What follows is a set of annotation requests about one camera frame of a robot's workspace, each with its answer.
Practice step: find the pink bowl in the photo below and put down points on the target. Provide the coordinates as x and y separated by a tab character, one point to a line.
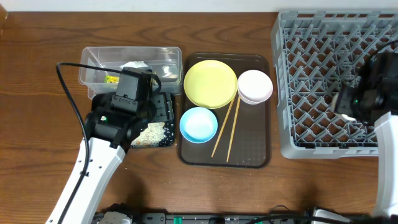
254	87

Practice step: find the black tray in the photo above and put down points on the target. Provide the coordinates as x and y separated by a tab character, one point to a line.
164	103

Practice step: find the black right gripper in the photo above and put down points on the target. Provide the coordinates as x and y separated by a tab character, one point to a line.
352	92

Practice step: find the grey dishwasher rack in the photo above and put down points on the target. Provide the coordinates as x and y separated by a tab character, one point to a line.
315	54

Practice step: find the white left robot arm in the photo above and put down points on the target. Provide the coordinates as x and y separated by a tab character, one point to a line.
115	120

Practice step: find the brown serving tray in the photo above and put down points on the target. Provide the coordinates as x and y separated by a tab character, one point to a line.
251	146

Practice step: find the clear plastic bin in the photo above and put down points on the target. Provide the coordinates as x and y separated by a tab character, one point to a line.
166	63

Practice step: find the wooden chopstick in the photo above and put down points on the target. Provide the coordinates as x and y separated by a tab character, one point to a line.
233	128
222	127

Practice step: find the yellow plate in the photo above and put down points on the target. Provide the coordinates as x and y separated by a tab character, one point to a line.
210	84

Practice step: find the rice food waste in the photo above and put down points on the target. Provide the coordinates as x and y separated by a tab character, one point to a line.
160	134

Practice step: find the white napkin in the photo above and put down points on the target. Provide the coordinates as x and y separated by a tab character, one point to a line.
137	64

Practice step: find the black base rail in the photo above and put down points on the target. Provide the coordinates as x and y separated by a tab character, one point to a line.
121	213

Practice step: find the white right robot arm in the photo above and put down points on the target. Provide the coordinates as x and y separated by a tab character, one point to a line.
386	134

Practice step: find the light blue bowl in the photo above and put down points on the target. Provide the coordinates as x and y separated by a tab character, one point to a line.
198	125

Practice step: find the pale green cup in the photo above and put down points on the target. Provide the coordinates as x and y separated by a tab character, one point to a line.
341	116

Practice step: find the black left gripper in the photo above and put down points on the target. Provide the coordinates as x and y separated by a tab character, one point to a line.
162	106

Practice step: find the green yellow snack wrapper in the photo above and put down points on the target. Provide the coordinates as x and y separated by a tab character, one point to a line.
111	79

